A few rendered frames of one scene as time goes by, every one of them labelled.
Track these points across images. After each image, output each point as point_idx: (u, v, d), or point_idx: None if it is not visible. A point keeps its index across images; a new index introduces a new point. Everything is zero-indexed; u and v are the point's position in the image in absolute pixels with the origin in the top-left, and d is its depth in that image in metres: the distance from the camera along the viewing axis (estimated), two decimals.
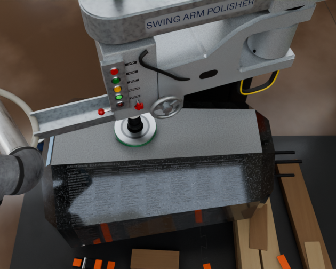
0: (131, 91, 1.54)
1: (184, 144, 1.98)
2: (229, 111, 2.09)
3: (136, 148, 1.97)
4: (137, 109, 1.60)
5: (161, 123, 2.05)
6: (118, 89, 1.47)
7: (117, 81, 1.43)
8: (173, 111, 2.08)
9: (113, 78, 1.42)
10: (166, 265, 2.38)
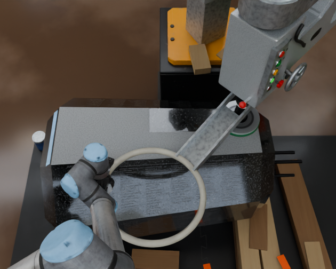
0: None
1: None
2: None
3: (136, 148, 1.97)
4: (279, 87, 1.66)
5: (161, 123, 2.05)
6: (277, 71, 1.52)
7: (280, 63, 1.47)
8: (173, 111, 2.08)
9: (278, 61, 1.46)
10: (166, 265, 2.38)
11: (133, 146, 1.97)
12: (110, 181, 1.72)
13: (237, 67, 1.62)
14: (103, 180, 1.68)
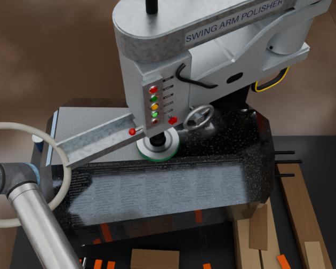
0: (165, 106, 1.50)
1: (184, 144, 1.98)
2: (229, 111, 2.09)
3: (136, 148, 1.97)
4: (172, 123, 1.56)
5: None
6: (156, 107, 1.43)
7: (155, 99, 1.38)
8: None
9: (151, 96, 1.37)
10: (166, 265, 2.38)
11: (133, 146, 1.97)
12: None
13: (130, 92, 1.55)
14: None
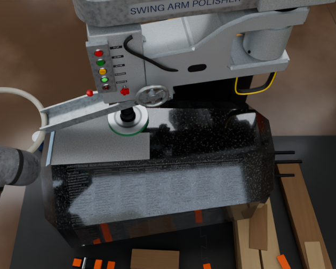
0: (117, 75, 1.58)
1: (184, 144, 1.98)
2: (229, 111, 2.09)
3: (136, 148, 1.97)
4: (123, 94, 1.64)
5: (161, 123, 2.05)
6: (103, 71, 1.52)
7: (101, 63, 1.47)
8: (173, 111, 2.08)
9: (97, 60, 1.46)
10: (166, 265, 2.38)
11: (133, 146, 1.97)
12: None
13: None
14: None
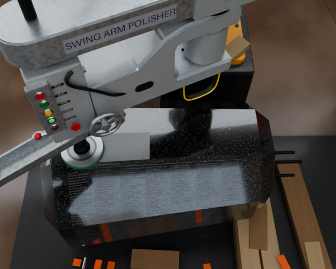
0: (64, 112, 1.49)
1: (184, 144, 1.98)
2: (229, 111, 2.09)
3: (136, 148, 1.97)
4: (74, 129, 1.55)
5: (161, 123, 2.05)
6: (49, 113, 1.41)
7: (45, 105, 1.37)
8: (173, 111, 2.08)
9: (40, 102, 1.36)
10: (166, 265, 2.38)
11: (133, 146, 1.97)
12: None
13: None
14: None
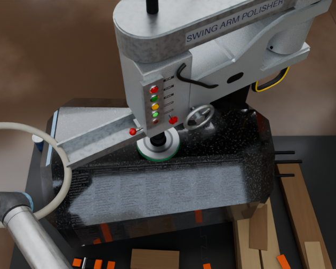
0: (165, 105, 1.50)
1: (184, 144, 1.98)
2: (229, 111, 2.09)
3: (136, 148, 1.97)
4: (172, 123, 1.56)
5: None
6: (156, 107, 1.43)
7: (156, 99, 1.38)
8: None
9: (152, 96, 1.37)
10: (166, 265, 2.38)
11: (133, 146, 1.97)
12: None
13: (131, 92, 1.55)
14: None
